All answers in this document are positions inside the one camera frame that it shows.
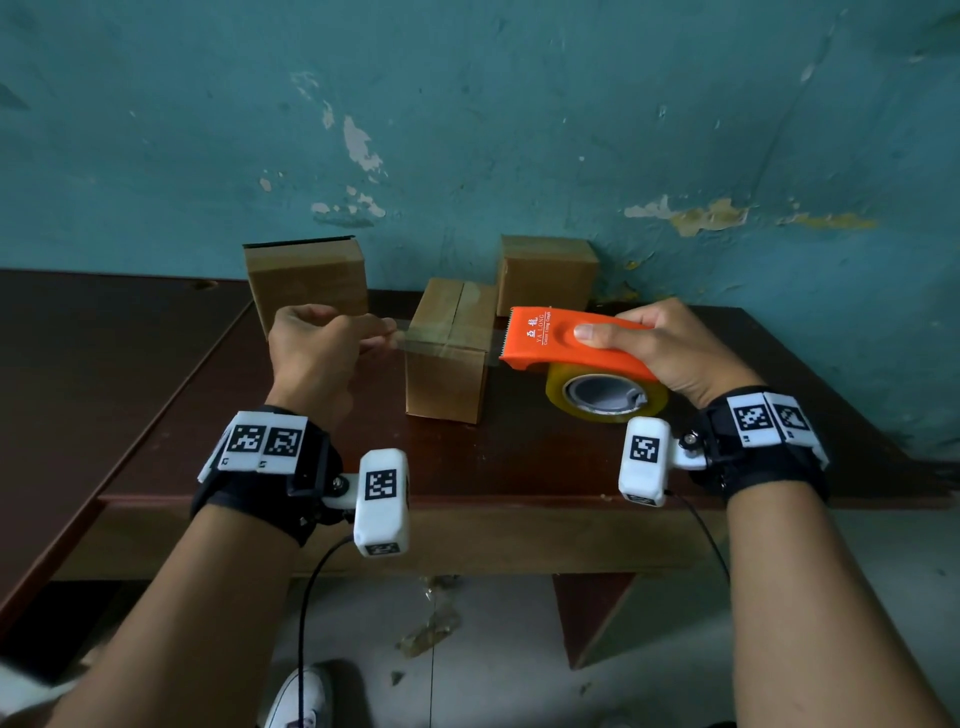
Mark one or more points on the person's right hand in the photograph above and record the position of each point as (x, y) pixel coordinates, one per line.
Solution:
(690, 352)

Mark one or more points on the person's left hand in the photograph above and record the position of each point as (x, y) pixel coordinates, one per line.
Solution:
(311, 360)

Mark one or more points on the cardboard box with dark edge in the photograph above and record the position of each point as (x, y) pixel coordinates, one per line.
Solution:
(315, 277)

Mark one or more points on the large brown cardboard box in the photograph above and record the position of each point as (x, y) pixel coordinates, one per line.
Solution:
(442, 390)

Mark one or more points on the yellowish clear tape roll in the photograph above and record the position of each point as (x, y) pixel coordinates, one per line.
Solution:
(559, 397)

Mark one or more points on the orange tape dispenser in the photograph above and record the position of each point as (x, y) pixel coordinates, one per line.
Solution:
(540, 345)

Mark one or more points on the small brown cardboard box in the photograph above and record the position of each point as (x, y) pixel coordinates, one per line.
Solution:
(547, 277)

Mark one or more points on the person's right forearm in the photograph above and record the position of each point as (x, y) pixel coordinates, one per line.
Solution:
(817, 622)

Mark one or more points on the dark brown wooden table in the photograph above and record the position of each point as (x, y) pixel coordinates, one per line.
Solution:
(525, 465)

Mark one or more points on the dark brown wooden desk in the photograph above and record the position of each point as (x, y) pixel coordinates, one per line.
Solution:
(97, 390)

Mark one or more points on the crumpled clear plastic scrap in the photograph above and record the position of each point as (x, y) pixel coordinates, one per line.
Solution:
(427, 634)

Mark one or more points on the white left shoe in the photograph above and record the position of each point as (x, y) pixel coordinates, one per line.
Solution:
(300, 697)

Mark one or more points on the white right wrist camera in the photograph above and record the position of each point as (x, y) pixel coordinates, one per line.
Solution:
(641, 480)

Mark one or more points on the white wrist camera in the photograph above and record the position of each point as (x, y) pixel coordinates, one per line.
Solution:
(641, 480)
(382, 517)

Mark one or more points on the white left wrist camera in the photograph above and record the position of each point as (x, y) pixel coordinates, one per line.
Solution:
(382, 517)

